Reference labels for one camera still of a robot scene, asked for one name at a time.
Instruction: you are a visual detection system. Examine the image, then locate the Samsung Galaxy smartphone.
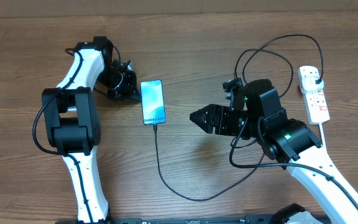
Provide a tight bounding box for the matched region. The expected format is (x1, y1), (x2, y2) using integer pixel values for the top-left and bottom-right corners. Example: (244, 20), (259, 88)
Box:
(140, 80), (166, 125)

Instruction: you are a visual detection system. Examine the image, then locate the black USB charging cable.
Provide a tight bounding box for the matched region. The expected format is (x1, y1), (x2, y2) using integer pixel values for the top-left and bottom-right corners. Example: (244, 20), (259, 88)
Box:
(152, 34), (325, 202)

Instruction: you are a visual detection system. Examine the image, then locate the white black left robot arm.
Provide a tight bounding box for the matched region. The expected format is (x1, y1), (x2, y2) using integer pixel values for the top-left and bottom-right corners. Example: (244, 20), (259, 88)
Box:
(34, 36), (141, 223)

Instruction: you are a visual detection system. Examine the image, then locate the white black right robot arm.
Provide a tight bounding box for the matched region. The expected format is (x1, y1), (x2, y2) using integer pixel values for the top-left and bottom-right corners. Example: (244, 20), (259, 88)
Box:
(190, 79), (358, 223)

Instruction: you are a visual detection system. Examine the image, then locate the white charger plug adapter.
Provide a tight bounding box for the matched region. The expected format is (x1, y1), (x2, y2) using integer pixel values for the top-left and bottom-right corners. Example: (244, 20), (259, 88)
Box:
(300, 77), (324, 94)

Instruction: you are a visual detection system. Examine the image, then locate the white power strip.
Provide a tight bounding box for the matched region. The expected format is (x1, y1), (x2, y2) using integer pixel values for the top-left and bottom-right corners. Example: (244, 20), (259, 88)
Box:
(297, 65), (330, 124)

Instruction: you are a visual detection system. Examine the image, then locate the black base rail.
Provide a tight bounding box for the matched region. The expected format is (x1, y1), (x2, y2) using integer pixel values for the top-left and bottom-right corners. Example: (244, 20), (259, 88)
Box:
(104, 214), (273, 224)

